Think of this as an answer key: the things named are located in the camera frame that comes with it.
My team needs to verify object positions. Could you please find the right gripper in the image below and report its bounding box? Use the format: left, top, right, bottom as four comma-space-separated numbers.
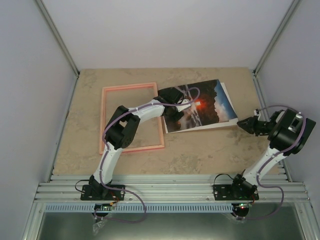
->
237, 115, 275, 137

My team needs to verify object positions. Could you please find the white mat board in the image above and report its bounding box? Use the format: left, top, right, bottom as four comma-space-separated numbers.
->
164, 82, 240, 135

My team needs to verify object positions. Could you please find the pink picture frame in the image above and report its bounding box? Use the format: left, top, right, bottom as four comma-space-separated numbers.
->
98, 81, 166, 156

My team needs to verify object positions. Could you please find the sunset landscape photo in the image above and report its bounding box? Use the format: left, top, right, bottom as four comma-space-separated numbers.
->
159, 78, 238, 133

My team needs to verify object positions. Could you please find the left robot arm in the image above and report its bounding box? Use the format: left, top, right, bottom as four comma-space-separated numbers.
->
81, 87, 191, 200

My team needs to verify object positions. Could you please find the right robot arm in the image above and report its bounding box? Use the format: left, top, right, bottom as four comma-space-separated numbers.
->
229, 109, 316, 200

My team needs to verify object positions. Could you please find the right controller board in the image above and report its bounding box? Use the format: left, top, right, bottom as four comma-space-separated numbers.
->
235, 202, 252, 209

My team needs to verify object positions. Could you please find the controller board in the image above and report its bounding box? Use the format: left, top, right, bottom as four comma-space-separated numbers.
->
235, 202, 252, 209
93, 202, 117, 212

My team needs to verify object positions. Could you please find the left controller board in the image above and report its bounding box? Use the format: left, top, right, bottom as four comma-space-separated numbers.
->
93, 202, 117, 212

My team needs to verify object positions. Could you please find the clear plastic bag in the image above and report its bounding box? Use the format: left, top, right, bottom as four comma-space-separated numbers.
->
92, 219, 105, 236

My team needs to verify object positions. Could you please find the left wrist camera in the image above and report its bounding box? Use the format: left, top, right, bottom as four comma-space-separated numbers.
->
175, 99, 193, 112

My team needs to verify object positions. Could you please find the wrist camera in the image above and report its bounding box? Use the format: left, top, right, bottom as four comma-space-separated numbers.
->
175, 99, 193, 112
253, 109, 261, 119

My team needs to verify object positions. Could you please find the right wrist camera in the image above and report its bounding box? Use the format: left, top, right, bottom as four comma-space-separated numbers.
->
253, 109, 261, 119

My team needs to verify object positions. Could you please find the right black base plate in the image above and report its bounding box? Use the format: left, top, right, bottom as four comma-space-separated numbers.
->
212, 184, 260, 201

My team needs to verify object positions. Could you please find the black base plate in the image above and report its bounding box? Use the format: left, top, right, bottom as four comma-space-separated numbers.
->
212, 184, 260, 201
80, 184, 125, 201

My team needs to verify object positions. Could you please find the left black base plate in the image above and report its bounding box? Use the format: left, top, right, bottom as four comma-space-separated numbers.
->
80, 184, 125, 201

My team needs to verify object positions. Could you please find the right aluminium corner post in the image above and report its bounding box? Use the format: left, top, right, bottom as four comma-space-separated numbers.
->
252, 0, 302, 77

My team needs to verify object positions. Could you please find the aluminium corner post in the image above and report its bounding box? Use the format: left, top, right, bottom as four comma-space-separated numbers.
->
34, 0, 80, 78
252, 0, 302, 77

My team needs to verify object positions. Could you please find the aluminium mounting rail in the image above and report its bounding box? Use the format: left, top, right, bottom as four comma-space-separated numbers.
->
34, 174, 310, 203

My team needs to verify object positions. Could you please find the blue slotted cable duct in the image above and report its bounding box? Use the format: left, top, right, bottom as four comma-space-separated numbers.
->
44, 202, 238, 214

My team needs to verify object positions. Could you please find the left aluminium corner post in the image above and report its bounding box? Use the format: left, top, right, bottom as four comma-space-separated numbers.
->
34, 0, 80, 78

